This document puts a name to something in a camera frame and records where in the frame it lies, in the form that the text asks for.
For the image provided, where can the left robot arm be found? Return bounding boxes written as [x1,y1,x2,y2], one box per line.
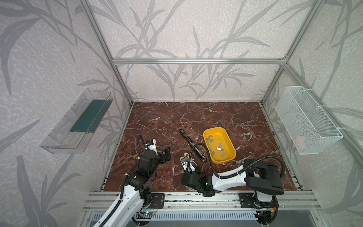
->
[94,146,171,227]

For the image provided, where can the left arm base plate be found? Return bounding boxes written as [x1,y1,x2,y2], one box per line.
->
[146,193,165,209]

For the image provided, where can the staple strips in tray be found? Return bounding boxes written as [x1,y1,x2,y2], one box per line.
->
[206,135,226,157]

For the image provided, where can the yellow plastic tray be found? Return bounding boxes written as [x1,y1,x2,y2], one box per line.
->
[203,127,236,165]

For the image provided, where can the aluminium front rail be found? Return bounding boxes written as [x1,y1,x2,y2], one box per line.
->
[82,191,321,211]

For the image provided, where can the green circuit board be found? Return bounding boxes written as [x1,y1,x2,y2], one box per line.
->
[136,210,157,219]

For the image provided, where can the clear plastic wall shelf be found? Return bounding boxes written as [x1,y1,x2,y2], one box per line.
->
[40,89,113,154]

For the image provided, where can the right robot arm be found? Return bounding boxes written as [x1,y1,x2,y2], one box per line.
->
[180,153,285,212]

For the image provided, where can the white wire basket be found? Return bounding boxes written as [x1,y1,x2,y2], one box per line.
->
[275,86,344,155]

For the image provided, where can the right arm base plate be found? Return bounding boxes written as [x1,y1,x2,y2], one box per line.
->
[238,193,262,210]

